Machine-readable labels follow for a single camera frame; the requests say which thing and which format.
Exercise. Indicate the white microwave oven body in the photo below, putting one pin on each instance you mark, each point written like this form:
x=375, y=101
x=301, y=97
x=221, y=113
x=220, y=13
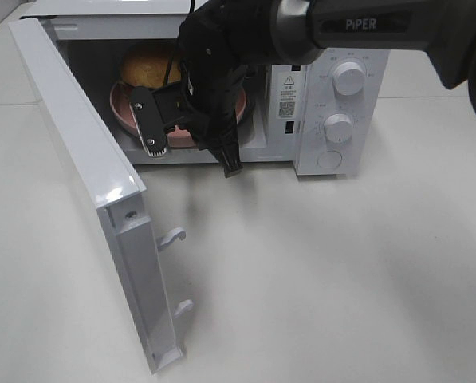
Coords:
x=93, y=36

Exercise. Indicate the warning label with QR code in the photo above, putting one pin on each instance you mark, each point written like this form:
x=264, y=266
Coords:
x=288, y=89

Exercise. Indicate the upper white power knob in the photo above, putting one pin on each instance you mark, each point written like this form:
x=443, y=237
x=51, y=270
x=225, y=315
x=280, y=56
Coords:
x=348, y=77

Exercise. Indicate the white microwave door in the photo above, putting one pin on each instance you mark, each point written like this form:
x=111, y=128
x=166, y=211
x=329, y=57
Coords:
x=108, y=189

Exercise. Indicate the lower white timer knob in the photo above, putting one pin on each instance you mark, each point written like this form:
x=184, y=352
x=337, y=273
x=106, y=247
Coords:
x=338, y=128

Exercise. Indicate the round door release button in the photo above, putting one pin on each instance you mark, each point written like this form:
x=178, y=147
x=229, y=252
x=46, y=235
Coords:
x=330, y=160

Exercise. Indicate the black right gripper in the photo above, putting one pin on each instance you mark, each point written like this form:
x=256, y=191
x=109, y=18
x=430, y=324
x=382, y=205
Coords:
x=218, y=42

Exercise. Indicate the pink round plate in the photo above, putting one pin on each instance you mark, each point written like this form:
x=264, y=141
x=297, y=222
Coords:
x=179, y=138

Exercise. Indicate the burger with lettuce and cheese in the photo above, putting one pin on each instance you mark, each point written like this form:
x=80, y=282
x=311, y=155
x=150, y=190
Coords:
x=145, y=64

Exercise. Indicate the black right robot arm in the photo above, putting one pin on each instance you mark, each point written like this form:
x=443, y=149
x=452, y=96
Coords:
x=381, y=32

